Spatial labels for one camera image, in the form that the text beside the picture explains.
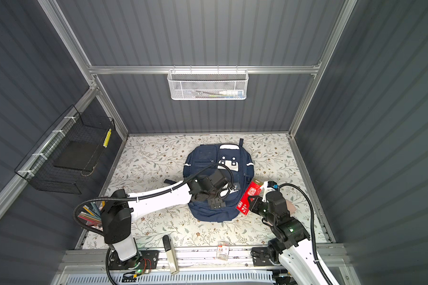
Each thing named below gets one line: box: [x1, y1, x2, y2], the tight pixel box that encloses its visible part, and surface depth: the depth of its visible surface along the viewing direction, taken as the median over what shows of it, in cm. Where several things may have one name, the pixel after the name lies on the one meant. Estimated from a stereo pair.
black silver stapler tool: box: [162, 234, 179, 275], surface depth 74 cm
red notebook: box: [235, 176, 265, 216], surface depth 80 cm
